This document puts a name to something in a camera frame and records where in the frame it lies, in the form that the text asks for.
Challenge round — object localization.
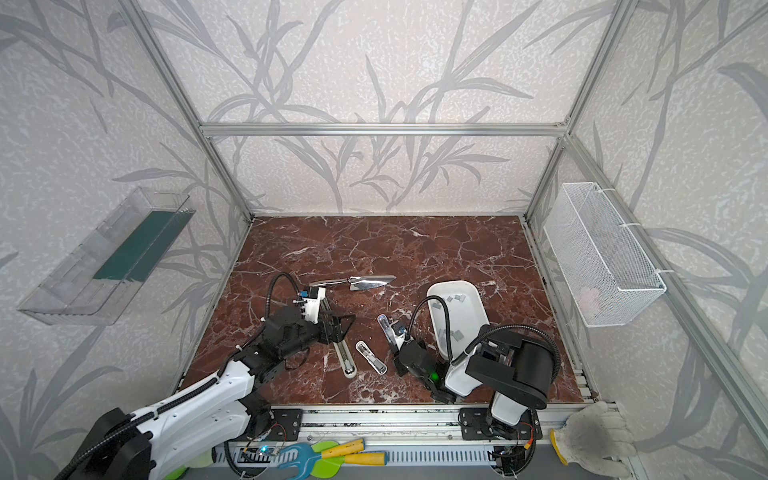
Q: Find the small white stapler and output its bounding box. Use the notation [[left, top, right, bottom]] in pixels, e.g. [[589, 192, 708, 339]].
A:
[[355, 340, 387, 376]]

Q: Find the black white stapler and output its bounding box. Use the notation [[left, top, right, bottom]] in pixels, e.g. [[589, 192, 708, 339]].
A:
[[333, 340, 358, 379]]

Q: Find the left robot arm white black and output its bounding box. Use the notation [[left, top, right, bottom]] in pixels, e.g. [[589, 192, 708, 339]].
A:
[[57, 302, 355, 479]]

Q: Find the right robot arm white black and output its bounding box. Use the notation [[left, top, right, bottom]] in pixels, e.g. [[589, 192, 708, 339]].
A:
[[395, 324, 561, 427]]

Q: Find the white plastic tray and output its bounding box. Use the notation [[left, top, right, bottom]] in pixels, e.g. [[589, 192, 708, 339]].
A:
[[427, 280, 489, 359]]

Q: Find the pink object in basket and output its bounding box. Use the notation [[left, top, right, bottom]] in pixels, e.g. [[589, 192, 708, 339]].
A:
[[576, 287, 601, 321]]

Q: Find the white knit work glove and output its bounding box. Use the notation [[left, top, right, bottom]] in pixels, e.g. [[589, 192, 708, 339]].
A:
[[549, 401, 637, 479]]

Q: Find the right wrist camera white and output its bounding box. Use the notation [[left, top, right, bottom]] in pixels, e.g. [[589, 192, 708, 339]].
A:
[[390, 320, 407, 339]]

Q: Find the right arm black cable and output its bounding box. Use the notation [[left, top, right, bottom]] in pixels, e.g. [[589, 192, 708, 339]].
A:
[[407, 295, 563, 385]]

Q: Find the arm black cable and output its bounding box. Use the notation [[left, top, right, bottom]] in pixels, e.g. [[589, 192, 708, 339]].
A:
[[407, 295, 563, 385], [53, 272, 301, 480]]

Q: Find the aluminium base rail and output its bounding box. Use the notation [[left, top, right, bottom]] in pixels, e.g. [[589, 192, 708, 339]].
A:
[[229, 403, 588, 469]]

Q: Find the green trowel yellow handle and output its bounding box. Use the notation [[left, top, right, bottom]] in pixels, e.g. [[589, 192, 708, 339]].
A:
[[310, 439, 389, 479]]

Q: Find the clear acrylic wall shelf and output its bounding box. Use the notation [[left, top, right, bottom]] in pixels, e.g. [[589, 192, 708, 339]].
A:
[[18, 187, 196, 326]]

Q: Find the white wire mesh basket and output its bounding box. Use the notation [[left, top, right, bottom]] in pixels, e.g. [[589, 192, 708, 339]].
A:
[[544, 182, 667, 328]]

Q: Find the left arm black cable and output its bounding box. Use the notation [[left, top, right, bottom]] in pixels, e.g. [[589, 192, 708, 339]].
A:
[[53, 272, 301, 480]]

